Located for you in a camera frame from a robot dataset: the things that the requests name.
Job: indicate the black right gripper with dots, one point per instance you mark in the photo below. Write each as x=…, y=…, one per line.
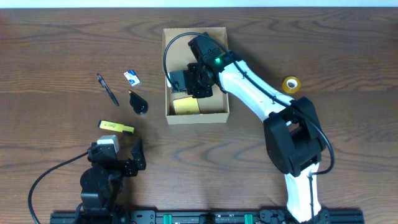
x=191, y=83

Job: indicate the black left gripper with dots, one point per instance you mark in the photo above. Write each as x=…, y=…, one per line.
x=123, y=165

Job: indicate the white blue eraser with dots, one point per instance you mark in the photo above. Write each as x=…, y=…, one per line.
x=132, y=78

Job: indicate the yellow adhesive tape roll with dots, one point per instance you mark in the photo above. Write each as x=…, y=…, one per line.
x=291, y=85

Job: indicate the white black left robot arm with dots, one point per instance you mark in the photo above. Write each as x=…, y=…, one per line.
x=101, y=184

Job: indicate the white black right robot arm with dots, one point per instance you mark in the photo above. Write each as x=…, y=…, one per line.
x=292, y=131

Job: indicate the yellow sticky note pad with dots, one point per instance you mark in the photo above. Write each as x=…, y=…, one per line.
x=185, y=106

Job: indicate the open cardboard box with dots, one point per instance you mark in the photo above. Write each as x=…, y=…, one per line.
x=214, y=109

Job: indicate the yellow highlighter marker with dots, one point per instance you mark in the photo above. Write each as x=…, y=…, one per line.
x=112, y=126

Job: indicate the black correction tape dispenser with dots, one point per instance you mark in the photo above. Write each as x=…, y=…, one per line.
x=139, y=105

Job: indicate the black ballpoint pen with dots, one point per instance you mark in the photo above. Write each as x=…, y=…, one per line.
x=106, y=87

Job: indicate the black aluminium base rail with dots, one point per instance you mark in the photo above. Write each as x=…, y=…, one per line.
x=276, y=216

